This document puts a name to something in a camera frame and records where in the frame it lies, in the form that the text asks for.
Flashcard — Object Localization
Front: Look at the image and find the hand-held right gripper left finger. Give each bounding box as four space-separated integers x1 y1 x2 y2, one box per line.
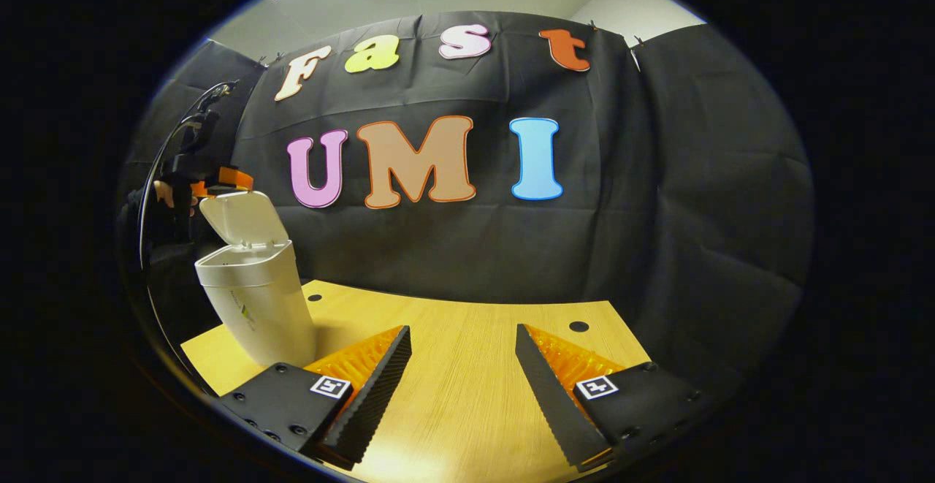
215 325 412 471

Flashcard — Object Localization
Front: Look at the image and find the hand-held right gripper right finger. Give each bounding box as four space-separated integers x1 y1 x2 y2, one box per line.
514 324 706 473

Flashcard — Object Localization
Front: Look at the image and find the white desktop garbage bin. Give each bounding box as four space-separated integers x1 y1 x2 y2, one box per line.
194 191 317 367

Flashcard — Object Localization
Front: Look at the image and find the wooden desktop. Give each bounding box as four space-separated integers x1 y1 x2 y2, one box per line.
180 280 652 483

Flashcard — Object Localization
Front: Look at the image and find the black backdrop cloth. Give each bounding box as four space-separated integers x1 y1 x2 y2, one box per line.
121 9 815 396

